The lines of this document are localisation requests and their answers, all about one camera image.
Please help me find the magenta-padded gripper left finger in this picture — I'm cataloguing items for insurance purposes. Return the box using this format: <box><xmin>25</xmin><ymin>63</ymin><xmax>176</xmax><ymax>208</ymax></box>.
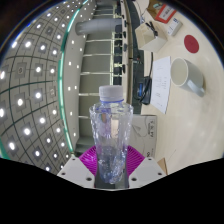
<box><xmin>56</xmin><ymin>145</ymin><xmax>100</xmax><ymax>189</ymax></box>

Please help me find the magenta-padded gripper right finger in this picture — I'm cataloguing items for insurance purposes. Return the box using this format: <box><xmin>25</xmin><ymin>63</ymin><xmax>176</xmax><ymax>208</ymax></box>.
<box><xmin>125</xmin><ymin>145</ymin><xmax>167</xmax><ymax>190</ymax></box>

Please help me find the clear plastic water bottle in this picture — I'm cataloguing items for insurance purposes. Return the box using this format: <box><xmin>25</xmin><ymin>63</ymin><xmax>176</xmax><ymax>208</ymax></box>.
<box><xmin>88</xmin><ymin>84</ymin><xmax>134</xmax><ymax>185</ymax></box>

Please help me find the black desktop conference unit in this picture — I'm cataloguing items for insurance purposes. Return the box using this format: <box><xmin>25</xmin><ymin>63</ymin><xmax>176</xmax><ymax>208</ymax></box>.
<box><xmin>138</xmin><ymin>75</ymin><xmax>153</xmax><ymax>106</ymax></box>

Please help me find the white paper sheet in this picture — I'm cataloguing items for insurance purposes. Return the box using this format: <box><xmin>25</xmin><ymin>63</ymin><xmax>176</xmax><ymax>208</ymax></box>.
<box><xmin>148</xmin><ymin>55</ymin><xmax>172</xmax><ymax>115</ymax></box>

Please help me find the white mug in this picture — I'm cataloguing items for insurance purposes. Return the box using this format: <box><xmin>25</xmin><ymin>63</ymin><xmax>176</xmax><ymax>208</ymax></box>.
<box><xmin>170</xmin><ymin>57</ymin><xmax>205</xmax><ymax>98</ymax></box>

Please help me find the group of ceiling lights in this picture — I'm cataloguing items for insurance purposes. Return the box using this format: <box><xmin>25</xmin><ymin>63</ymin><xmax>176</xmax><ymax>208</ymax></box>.
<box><xmin>0</xmin><ymin>0</ymin><xmax>88</xmax><ymax>173</ymax></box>

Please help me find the row of black office chairs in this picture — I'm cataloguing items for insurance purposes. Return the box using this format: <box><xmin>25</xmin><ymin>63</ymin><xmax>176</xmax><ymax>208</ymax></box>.
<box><xmin>113</xmin><ymin>0</ymin><xmax>129</xmax><ymax>86</ymax></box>

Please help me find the beige divided organizer box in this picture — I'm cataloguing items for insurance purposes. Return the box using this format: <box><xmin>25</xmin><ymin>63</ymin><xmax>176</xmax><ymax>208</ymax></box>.
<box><xmin>134</xmin><ymin>21</ymin><xmax>168</xmax><ymax>54</ymax></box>

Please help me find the long curved conference desk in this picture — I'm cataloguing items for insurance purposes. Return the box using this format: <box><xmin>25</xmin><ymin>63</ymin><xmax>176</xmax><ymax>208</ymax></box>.
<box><xmin>119</xmin><ymin>0</ymin><xmax>144</xmax><ymax>111</ymax></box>

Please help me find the flat round red coaster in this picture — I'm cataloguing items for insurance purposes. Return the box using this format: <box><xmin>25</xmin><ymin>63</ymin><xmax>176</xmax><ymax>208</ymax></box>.
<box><xmin>183</xmin><ymin>34</ymin><xmax>200</xmax><ymax>54</ymax></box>

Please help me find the small black tool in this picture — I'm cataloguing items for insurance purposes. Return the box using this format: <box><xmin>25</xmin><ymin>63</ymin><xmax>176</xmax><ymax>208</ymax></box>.
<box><xmin>144</xmin><ymin>21</ymin><xmax>159</xmax><ymax>37</ymax></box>

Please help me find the red-edged open cardboard box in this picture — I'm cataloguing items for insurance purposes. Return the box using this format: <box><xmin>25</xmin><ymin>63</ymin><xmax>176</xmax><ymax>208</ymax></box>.
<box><xmin>146</xmin><ymin>0</ymin><xmax>178</xmax><ymax>24</ymax></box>

